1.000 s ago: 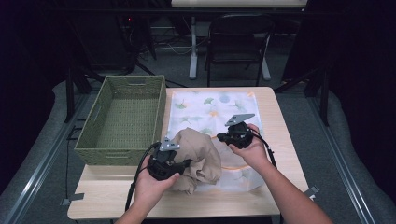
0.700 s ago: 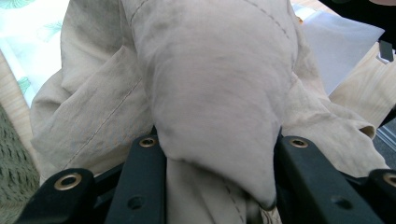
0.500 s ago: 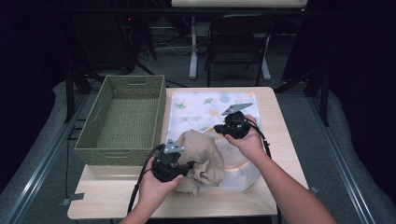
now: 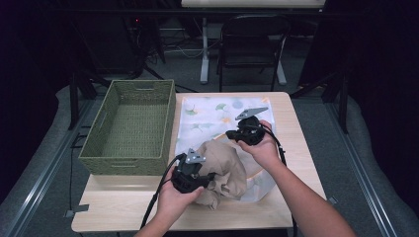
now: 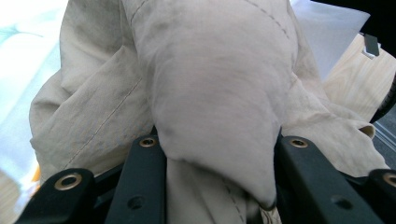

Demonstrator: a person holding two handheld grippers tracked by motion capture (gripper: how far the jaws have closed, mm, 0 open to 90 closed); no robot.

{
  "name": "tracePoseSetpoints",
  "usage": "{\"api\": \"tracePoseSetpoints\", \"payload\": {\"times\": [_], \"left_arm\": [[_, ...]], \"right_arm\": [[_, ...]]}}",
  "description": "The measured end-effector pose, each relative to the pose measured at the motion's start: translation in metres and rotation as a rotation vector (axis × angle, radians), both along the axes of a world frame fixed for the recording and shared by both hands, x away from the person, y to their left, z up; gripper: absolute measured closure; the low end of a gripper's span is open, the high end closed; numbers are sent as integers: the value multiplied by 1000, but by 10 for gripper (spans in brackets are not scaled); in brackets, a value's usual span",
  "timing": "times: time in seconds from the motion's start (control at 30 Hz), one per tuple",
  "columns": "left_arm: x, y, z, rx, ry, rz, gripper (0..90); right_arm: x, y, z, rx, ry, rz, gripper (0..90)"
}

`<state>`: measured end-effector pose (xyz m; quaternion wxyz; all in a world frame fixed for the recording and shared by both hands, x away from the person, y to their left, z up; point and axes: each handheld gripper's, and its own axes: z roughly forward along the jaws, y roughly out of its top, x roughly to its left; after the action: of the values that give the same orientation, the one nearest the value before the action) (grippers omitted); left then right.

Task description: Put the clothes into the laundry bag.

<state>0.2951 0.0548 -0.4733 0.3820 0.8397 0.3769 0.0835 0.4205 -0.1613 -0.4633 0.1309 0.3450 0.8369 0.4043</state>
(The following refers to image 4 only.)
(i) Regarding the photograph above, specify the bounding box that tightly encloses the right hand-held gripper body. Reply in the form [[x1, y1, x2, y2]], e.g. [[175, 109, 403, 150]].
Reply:
[[234, 106, 270, 147]]

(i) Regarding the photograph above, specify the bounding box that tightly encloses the hand-held gripper cable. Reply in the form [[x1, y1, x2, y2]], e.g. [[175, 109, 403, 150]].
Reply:
[[139, 153, 188, 230], [262, 125, 298, 237]]

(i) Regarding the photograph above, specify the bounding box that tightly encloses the white desk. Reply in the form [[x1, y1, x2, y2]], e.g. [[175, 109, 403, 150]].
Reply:
[[180, 0, 327, 86]]

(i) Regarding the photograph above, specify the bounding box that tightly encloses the beige garment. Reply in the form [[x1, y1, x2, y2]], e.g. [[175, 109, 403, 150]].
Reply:
[[192, 139, 249, 211]]

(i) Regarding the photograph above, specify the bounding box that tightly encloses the right hand-held gripper cable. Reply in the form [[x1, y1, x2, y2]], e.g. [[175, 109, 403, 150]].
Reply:
[[262, 125, 298, 237]]

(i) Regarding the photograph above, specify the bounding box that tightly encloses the black equipment with red light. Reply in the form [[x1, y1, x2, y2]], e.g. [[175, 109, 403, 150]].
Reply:
[[122, 14, 167, 75]]

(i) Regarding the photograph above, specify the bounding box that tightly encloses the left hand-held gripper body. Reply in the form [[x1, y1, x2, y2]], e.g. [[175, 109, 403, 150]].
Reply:
[[171, 148, 208, 195]]

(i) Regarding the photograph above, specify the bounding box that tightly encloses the white leaf-print laundry bag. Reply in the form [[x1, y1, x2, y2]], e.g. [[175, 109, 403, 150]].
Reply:
[[174, 96, 279, 203]]

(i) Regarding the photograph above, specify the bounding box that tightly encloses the black folding chair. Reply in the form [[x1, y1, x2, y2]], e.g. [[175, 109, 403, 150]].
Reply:
[[216, 14, 292, 93]]

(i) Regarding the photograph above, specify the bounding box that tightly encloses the person's left hand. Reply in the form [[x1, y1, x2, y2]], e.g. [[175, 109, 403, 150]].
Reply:
[[156, 170, 206, 225]]

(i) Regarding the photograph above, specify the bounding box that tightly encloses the left hand-held gripper cable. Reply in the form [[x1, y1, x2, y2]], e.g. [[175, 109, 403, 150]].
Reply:
[[139, 153, 188, 230]]

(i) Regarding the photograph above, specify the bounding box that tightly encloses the person's right hand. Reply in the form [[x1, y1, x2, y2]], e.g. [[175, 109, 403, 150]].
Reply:
[[236, 119, 284, 171]]

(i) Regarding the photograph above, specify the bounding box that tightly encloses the green woven basket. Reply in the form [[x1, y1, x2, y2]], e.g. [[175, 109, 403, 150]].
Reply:
[[78, 78, 177, 177]]

